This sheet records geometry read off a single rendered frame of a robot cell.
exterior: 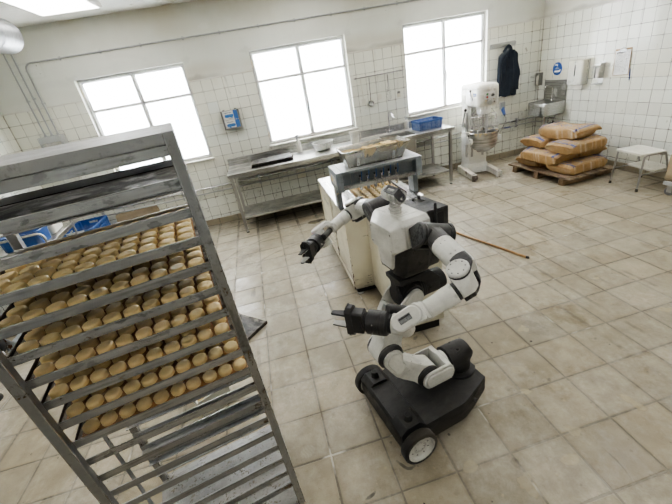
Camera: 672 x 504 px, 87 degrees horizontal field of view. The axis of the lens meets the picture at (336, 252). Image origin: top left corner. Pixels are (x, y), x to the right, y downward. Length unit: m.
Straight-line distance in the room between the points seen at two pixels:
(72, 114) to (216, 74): 2.00
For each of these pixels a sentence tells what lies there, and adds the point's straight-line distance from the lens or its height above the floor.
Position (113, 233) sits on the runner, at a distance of 1.15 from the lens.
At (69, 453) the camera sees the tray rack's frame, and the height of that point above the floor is 0.97.
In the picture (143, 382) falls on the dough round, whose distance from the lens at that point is 1.44.
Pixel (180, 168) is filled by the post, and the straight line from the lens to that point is 1.07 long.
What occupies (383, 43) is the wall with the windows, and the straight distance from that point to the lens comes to 6.19.
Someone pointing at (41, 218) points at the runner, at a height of 1.68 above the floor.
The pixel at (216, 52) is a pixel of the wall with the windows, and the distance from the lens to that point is 5.83.
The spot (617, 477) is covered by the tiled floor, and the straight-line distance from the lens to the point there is 2.36.
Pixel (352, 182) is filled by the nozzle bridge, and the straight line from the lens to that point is 2.99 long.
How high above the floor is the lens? 1.88
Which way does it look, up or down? 26 degrees down
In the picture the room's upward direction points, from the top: 11 degrees counter-clockwise
